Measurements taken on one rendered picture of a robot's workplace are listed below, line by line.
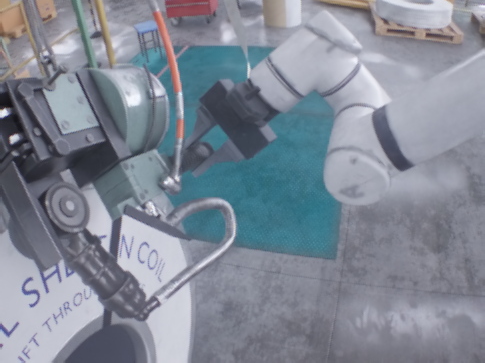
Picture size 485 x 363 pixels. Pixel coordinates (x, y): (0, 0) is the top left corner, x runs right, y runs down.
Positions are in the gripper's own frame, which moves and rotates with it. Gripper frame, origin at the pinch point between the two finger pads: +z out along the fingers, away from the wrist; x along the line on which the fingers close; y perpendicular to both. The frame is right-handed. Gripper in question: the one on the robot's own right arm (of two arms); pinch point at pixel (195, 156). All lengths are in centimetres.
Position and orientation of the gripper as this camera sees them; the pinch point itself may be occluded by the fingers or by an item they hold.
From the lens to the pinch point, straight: 67.1
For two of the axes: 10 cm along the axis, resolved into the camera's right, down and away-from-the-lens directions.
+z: -7.1, 5.7, 4.2
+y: 3.4, -2.4, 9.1
